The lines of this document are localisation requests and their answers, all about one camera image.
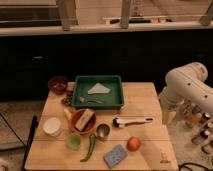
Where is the white black dish brush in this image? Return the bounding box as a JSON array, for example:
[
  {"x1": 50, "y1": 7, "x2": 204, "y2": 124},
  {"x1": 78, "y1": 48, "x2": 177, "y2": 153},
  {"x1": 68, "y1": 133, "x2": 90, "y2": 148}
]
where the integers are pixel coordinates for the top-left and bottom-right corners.
[{"x1": 112, "y1": 117, "x2": 153, "y2": 128}]

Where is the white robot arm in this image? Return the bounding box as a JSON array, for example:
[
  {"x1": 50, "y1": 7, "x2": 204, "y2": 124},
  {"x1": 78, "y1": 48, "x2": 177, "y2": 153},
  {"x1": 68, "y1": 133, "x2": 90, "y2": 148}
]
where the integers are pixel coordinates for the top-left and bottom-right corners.
[{"x1": 159, "y1": 62, "x2": 213, "y2": 125}]

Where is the small metal cup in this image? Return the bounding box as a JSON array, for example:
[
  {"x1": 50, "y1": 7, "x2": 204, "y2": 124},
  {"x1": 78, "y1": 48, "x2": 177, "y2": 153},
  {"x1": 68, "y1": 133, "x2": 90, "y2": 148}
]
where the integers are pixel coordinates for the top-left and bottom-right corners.
[{"x1": 96, "y1": 124, "x2": 110, "y2": 140}]

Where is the green plastic cup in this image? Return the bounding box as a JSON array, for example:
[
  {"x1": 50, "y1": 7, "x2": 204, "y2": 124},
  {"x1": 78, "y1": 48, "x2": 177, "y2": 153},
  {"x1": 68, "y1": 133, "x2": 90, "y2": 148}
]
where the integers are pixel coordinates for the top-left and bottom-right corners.
[{"x1": 66, "y1": 133, "x2": 82, "y2": 150}]

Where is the white paper cup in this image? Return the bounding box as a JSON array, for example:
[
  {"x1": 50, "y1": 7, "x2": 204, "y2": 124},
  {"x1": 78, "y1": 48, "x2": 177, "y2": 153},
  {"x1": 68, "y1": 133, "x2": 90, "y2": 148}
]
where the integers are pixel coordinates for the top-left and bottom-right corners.
[{"x1": 43, "y1": 117, "x2": 62, "y2": 137}]

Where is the orange fruit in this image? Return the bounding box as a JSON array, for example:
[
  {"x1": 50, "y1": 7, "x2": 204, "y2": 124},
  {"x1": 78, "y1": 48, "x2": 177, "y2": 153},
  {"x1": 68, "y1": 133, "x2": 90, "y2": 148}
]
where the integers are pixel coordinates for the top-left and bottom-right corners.
[{"x1": 126, "y1": 137, "x2": 141, "y2": 151}]

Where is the blue sponge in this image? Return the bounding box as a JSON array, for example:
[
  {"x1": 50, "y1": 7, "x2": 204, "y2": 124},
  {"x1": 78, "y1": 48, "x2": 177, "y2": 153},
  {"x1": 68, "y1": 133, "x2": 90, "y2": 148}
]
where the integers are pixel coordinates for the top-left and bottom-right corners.
[{"x1": 103, "y1": 144, "x2": 127, "y2": 169}]

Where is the grey folded cloth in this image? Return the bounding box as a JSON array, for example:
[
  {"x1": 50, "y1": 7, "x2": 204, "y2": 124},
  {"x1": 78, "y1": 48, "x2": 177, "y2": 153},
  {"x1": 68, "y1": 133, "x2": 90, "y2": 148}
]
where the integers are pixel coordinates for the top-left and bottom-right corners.
[{"x1": 88, "y1": 83, "x2": 110, "y2": 94}]

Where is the green chili pepper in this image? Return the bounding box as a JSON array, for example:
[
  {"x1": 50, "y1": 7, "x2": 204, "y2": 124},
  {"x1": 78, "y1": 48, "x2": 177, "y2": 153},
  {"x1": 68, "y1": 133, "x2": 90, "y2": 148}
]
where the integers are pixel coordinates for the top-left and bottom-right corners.
[{"x1": 80, "y1": 134, "x2": 96, "y2": 162}]

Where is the green plastic tray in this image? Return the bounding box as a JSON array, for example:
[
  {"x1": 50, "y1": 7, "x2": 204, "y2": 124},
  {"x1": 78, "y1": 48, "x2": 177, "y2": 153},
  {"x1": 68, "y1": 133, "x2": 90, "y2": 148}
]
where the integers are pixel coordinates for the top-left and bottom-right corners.
[{"x1": 72, "y1": 75, "x2": 124, "y2": 109}]

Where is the tan sponge block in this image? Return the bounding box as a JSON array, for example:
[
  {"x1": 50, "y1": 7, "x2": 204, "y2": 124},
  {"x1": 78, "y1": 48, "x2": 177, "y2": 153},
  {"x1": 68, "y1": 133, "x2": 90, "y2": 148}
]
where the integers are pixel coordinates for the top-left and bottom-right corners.
[{"x1": 75, "y1": 109, "x2": 94, "y2": 131}]

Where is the metal fork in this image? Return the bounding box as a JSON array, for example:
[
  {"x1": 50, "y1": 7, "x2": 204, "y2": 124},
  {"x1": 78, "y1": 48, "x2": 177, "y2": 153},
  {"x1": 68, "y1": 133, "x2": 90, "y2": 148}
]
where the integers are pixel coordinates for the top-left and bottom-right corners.
[{"x1": 79, "y1": 96, "x2": 103, "y2": 104}]

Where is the orange clay bowl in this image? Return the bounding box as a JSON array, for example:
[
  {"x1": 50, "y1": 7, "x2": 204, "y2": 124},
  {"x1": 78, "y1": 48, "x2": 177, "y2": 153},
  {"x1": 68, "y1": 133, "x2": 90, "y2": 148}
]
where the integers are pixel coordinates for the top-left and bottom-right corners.
[{"x1": 69, "y1": 108, "x2": 96, "y2": 135}]

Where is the yellow banana piece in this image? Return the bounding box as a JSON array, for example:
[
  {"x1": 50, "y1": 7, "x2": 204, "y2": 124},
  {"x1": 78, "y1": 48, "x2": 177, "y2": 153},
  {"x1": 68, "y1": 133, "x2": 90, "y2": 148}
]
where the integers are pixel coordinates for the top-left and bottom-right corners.
[{"x1": 64, "y1": 109, "x2": 72, "y2": 121}]

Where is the brown pine cone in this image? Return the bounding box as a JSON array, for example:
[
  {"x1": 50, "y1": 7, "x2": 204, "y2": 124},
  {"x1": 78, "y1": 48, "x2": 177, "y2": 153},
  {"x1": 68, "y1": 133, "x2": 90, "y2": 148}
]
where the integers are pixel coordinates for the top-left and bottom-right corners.
[{"x1": 61, "y1": 91, "x2": 73, "y2": 106}]

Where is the dark brown bowl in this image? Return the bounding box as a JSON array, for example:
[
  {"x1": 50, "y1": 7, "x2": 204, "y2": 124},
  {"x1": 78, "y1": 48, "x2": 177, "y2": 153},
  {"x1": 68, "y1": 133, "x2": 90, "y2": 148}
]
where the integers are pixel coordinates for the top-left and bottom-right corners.
[{"x1": 48, "y1": 76, "x2": 68, "y2": 95}]

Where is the black table stand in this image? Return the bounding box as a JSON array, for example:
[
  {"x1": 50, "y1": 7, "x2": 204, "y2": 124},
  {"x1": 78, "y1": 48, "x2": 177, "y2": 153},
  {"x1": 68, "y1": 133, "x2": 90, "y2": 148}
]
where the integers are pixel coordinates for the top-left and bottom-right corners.
[{"x1": 22, "y1": 116, "x2": 39, "y2": 171}]

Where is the black cable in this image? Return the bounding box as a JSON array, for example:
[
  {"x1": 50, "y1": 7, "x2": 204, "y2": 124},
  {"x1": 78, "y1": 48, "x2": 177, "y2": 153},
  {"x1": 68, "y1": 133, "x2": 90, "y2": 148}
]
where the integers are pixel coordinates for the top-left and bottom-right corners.
[{"x1": 178, "y1": 162, "x2": 213, "y2": 171}]

